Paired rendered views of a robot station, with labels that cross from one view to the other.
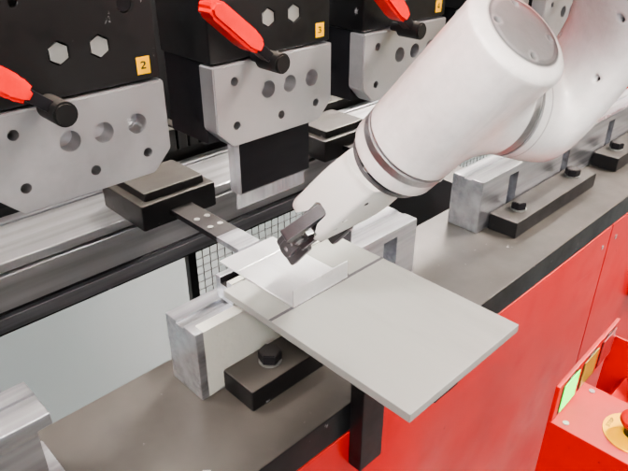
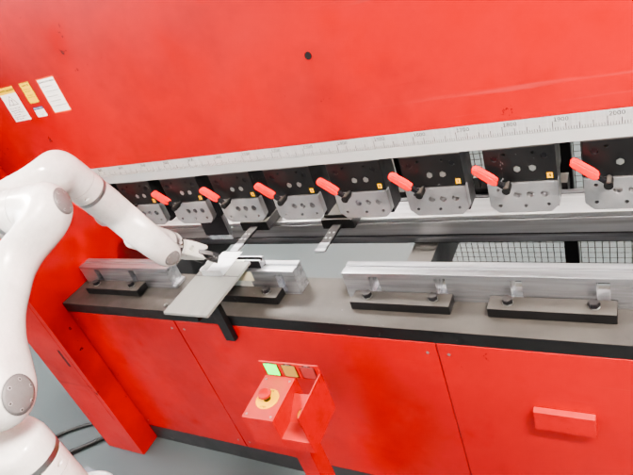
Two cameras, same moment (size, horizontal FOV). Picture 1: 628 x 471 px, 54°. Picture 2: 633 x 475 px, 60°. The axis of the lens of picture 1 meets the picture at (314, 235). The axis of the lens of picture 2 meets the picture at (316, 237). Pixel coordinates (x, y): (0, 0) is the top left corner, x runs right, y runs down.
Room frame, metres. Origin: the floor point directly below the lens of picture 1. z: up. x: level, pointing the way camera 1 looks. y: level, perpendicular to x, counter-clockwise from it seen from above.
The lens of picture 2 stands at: (0.65, -1.62, 1.90)
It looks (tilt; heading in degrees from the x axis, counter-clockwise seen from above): 30 degrees down; 80
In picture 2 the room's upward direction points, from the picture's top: 20 degrees counter-clockwise
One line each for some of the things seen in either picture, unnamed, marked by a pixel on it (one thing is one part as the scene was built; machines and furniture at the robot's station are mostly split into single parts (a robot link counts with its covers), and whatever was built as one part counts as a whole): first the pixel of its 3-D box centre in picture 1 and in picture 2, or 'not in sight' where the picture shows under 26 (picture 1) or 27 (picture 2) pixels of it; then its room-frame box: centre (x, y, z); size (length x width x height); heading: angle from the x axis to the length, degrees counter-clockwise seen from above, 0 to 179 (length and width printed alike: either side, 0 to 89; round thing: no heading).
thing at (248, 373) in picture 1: (329, 333); (244, 294); (0.64, -0.02, 0.89); 0.30 x 0.05 x 0.03; 134
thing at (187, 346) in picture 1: (306, 290); (252, 275); (0.69, 0.01, 0.92); 0.39 x 0.06 x 0.10; 134
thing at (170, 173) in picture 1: (189, 206); (251, 228); (0.76, 0.17, 1.01); 0.26 x 0.12 x 0.05; 44
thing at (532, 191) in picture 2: not in sight; (523, 171); (1.33, -0.65, 1.26); 0.15 x 0.09 x 0.17; 134
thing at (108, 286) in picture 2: not in sight; (116, 287); (0.19, 0.44, 0.89); 0.30 x 0.05 x 0.03; 134
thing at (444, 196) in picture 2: not in sight; (438, 177); (1.19, -0.51, 1.26); 0.15 x 0.09 x 0.17; 134
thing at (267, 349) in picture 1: (269, 355); not in sight; (0.57, 0.05, 0.91); 0.03 x 0.03 x 0.02
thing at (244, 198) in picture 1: (270, 157); (216, 227); (0.65, 0.05, 1.13); 0.10 x 0.02 x 0.10; 134
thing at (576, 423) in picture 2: not in sight; (564, 421); (1.25, -0.80, 0.59); 0.15 x 0.02 x 0.07; 134
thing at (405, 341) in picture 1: (364, 309); (208, 286); (0.54, -0.05, 1.00); 0.26 x 0.18 x 0.01; 44
